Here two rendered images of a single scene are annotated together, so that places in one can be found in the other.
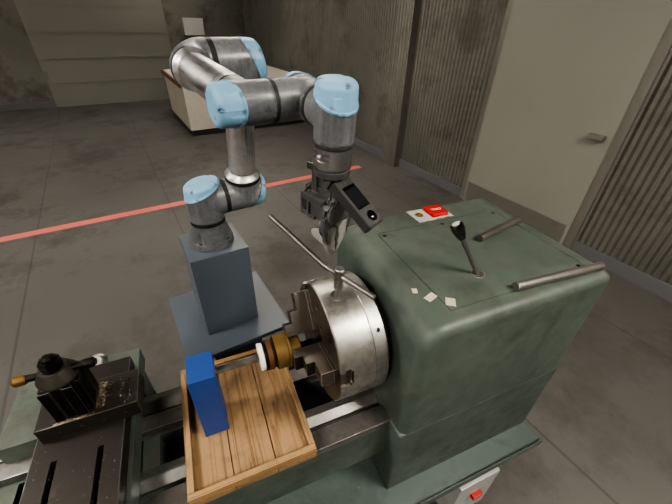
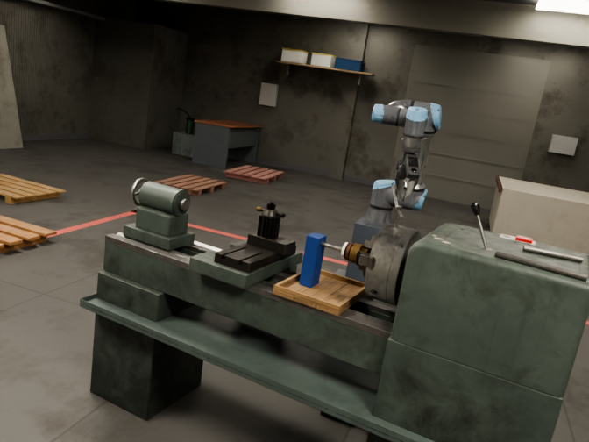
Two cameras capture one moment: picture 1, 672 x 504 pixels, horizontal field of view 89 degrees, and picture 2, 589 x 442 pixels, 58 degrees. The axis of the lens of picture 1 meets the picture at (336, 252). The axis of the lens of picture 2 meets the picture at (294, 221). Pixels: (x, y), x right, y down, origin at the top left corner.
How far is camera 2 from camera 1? 1.68 m
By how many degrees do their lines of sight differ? 49
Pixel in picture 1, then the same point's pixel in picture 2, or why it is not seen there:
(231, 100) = (378, 110)
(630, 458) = not seen: outside the picture
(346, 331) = (384, 238)
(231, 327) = not seen: hidden behind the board
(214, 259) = (369, 229)
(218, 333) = not seen: hidden behind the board
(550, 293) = (518, 267)
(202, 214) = (376, 197)
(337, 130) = (409, 126)
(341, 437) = (357, 320)
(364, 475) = (365, 402)
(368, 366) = (385, 262)
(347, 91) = (415, 110)
